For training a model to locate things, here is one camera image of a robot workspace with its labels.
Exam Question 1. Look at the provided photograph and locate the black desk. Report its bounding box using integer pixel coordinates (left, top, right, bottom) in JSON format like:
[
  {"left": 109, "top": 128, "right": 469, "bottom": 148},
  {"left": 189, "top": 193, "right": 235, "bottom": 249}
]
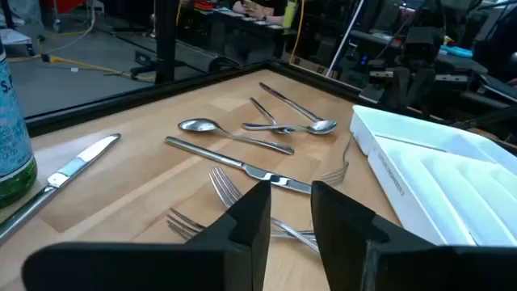
[{"left": 177, "top": 6, "right": 298, "bottom": 65}]

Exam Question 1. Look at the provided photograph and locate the white rod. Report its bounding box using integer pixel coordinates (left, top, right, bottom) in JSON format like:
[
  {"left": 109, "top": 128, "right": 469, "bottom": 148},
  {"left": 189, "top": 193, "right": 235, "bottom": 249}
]
[{"left": 325, "top": 0, "right": 365, "bottom": 78}]

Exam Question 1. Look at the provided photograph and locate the silver table knife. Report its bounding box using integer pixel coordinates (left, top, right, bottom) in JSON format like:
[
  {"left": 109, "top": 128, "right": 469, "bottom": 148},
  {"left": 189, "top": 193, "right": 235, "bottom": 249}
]
[
  {"left": 164, "top": 136, "right": 313, "bottom": 195},
  {"left": 0, "top": 133, "right": 122, "bottom": 246}
]

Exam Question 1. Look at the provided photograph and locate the silver fork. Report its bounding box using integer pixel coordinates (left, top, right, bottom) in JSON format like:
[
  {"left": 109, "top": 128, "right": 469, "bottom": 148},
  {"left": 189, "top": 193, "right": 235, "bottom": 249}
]
[
  {"left": 166, "top": 207, "right": 317, "bottom": 243},
  {"left": 208, "top": 166, "right": 320, "bottom": 255},
  {"left": 321, "top": 135, "right": 355, "bottom": 188}
]

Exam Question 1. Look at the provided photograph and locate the green glass water bottle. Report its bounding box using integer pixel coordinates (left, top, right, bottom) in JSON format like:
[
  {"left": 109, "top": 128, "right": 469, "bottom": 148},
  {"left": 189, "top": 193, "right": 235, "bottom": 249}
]
[{"left": 0, "top": 38, "right": 38, "bottom": 209}]

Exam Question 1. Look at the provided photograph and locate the white plastic cutlery tray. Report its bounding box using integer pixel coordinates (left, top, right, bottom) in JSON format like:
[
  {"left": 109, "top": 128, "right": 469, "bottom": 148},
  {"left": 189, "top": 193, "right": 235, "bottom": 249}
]
[{"left": 349, "top": 103, "right": 517, "bottom": 247}]

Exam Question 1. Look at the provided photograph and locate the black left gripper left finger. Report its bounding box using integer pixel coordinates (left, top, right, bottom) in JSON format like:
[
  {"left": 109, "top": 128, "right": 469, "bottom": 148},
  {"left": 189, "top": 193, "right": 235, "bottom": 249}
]
[{"left": 21, "top": 179, "right": 272, "bottom": 291}]

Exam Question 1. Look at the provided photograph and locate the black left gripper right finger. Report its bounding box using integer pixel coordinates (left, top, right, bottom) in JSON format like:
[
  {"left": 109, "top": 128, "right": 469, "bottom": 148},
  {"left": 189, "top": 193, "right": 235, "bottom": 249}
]
[{"left": 309, "top": 179, "right": 517, "bottom": 291}]

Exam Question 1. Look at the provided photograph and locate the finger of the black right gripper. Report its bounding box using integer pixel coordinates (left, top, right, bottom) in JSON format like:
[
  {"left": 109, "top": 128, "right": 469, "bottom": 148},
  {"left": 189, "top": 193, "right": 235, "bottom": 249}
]
[
  {"left": 411, "top": 68, "right": 436, "bottom": 116},
  {"left": 387, "top": 66, "right": 411, "bottom": 110}
]

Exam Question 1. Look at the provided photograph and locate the yellow floor cable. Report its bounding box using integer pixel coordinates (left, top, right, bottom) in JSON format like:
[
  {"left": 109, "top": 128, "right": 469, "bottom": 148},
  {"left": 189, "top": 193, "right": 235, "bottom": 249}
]
[{"left": 7, "top": 54, "right": 157, "bottom": 81}]

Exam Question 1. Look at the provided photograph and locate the black metal post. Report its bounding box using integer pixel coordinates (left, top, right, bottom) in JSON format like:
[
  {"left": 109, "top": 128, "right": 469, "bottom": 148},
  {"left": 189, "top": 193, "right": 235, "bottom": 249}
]
[{"left": 154, "top": 0, "right": 181, "bottom": 85}]

